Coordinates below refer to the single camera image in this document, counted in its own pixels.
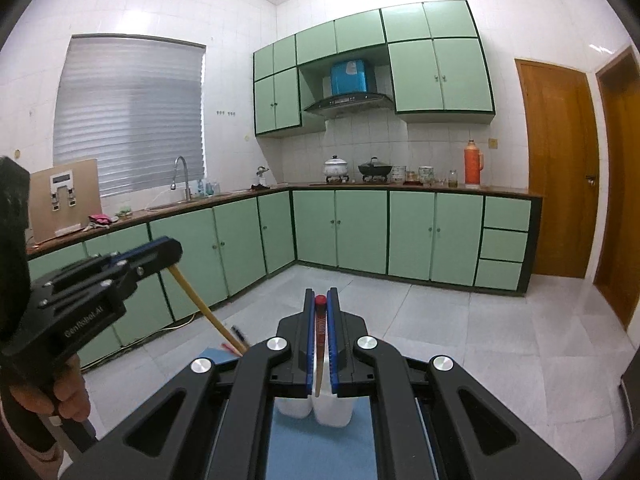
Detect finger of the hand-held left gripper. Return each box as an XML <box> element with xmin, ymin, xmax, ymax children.
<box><xmin>31</xmin><ymin>240</ymin><xmax>184</xmax><ymax>312</ymax></box>
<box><xmin>50</xmin><ymin>237</ymin><xmax>177</xmax><ymax>284</ymax></box>

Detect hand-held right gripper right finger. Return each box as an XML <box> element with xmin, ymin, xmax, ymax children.
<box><xmin>327</xmin><ymin>287</ymin><xmax>585</xmax><ymax>480</ymax></box>

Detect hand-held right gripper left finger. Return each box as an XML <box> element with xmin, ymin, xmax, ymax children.
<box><xmin>59</xmin><ymin>289</ymin><xmax>318</xmax><ymax>480</ymax></box>

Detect white utensil holder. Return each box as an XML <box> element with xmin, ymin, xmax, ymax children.
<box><xmin>275</xmin><ymin>340</ymin><xmax>354</xmax><ymax>429</ymax></box>

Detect person's left hand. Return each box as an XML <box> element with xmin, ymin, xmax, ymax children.
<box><xmin>9</xmin><ymin>354</ymin><xmax>92</xmax><ymax>420</ymax></box>

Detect steel kitchen faucet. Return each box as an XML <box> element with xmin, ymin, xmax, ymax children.
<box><xmin>170</xmin><ymin>156</ymin><xmax>192</xmax><ymax>202</ymax></box>

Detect cardboard box with white label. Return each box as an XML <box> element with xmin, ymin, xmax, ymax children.
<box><xmin>27</xmin><ymin>158</ymin><xmax>104</xmax><ymax>246</ymax></box>

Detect blue mat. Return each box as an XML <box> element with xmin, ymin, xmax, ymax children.
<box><xmin>200</xmin><ymin>344</ymin><xmax>377</xmax><ymax>480</ymax></box>

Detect green lower kitchen cabinets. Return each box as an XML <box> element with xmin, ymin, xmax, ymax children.
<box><xmin>25</xmin><ymin>187</ymin><xmax>543</xmax><ymax>368</ymax></box>

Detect green kitchen cabinets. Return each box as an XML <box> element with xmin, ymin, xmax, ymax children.
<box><xmin>25</xmin><ymin>187</ymin><xmax>543</xmax><ymax>368</ymax></box>
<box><xmin>252</xmin><ymin>0</ymin><xmax>496</xmax><ymax>137</ymax></box>

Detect white window blind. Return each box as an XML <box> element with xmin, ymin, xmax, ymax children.
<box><xmin>52</xmin><ymin>34</ymin><xmax>207</xmax><ymax>196</ymax></box>

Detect white lidded pot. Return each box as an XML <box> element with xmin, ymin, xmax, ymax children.
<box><xmin>323</xmin><ymin>156</ymin><xmax>349</xmax><ymax>183</ymax></box>

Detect black wok with lid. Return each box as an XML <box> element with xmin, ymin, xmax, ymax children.
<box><xmin>357</xmin><ymin>156</ymin><xmax>392</xmax><ymax>182</ymax></box>

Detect brown kitchen countertop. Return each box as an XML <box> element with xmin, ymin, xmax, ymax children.
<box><xmin>25</xmin><ymin>182</ymin><xmax>543</xmax><ymax>261</ymax></box>

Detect orange thermos flask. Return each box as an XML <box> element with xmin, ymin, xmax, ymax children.
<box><xmin>464</xmin><ymin>140</ymin><xmax>485</xmax><ymax>186</ymax></box>

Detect black range hood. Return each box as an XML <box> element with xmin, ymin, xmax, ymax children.
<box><xmin>303</xmin><ymin>92</ymin><xmax>393</xmax><ymax>117</ymax></box>

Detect brown wooden door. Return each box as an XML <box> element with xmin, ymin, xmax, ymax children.
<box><xmin>515</xmin><ymin>58</ymin><xmax>601</xmax><ymax>280</ymax></box>
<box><xmin>593</xmin><ymin>45</ymin><xmax>640</xmax><ymax>333</ymax></box>

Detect green upper kitchen cabinets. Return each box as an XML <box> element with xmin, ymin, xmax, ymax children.
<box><xmin>252</xmin><ymin>0</ymin><xmax>496</xmax><ymax>137</ymax></box>

